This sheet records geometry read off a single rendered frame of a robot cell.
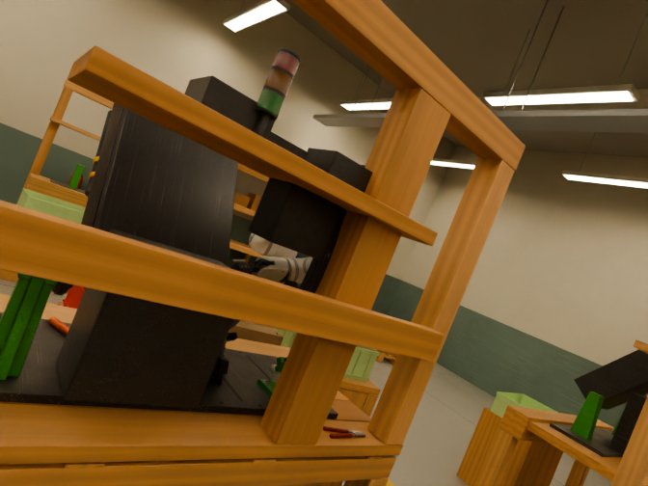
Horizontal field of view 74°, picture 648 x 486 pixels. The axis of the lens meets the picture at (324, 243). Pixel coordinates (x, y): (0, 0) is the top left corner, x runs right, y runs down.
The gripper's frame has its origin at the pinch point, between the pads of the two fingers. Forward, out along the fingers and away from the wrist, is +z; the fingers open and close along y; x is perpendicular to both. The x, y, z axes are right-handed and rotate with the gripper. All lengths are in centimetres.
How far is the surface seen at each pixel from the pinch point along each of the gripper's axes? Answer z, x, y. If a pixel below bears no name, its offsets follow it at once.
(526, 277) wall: -703, -128, -252
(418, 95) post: -25, -15, 63
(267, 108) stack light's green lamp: 15, -8, 53
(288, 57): 12, -16, 61
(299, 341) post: -6.6, 27.3, 10.6
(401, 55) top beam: -17, -20, 69
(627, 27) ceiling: -446, -233, 93
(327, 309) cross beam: -4.5, 26.1, 28.3
